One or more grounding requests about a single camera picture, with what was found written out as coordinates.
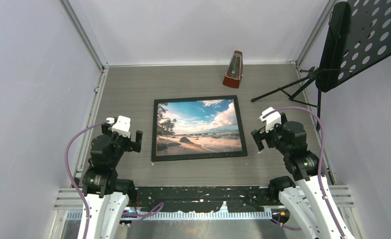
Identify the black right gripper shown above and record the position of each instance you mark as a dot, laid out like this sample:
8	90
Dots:
259	135

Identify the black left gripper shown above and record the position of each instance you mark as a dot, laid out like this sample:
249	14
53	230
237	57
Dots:
131	145

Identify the light wooden picture frame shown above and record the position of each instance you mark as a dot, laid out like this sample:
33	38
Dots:
153	132

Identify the beach landscape photo print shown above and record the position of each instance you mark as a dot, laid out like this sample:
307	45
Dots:
198	127

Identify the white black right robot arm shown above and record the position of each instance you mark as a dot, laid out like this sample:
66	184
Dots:
306	193

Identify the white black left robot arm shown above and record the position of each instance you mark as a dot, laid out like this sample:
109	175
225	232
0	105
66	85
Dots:
106	195

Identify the brown wooden metronome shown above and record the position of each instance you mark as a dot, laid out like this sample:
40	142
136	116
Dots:
234	73

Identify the black perforated music stand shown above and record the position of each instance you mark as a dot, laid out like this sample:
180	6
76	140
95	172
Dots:
358	37

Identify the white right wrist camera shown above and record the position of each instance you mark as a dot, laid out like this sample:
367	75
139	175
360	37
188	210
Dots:
270	118

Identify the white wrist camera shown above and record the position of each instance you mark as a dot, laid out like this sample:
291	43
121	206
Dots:
120	125
270	118

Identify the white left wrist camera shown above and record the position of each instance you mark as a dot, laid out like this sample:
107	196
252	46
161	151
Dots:
120	125

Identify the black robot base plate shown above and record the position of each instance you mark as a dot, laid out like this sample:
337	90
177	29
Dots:
203	199

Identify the aluminium extrusion rail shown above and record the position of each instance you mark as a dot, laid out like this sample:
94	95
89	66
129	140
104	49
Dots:
68	199

